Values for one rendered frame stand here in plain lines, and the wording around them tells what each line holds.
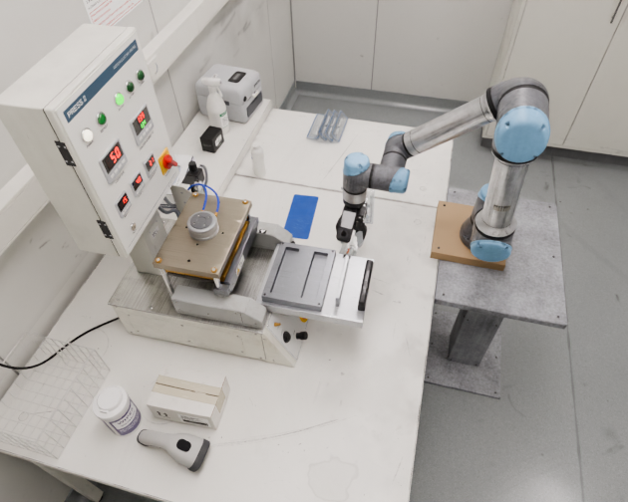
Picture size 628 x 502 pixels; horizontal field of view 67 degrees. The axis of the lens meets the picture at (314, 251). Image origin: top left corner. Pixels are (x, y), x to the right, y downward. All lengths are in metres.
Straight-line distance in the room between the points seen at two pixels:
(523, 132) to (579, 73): 2.06
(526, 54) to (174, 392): 2.60
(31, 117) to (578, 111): 2.97
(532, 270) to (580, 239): 1.33
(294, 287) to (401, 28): 2.55
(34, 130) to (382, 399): 1.06
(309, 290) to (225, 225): 0.29
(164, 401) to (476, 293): 1.01
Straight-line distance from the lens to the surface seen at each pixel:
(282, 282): 1.33
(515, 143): 1.22
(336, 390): 1.41
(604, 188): 3.49
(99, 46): 1.18
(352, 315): 1.27
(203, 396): 1.35
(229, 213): 1.34
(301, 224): 1.78
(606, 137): 3.52
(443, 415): 2.25
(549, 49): 3.16
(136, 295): 1.46
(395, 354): 1.48
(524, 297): 1.70
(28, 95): 1.07
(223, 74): 2.26
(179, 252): 1.28
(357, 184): 1.42
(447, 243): 1.72
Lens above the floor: 2.04
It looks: 50 degrees down
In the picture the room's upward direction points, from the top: 2 degrees counter-clockwise
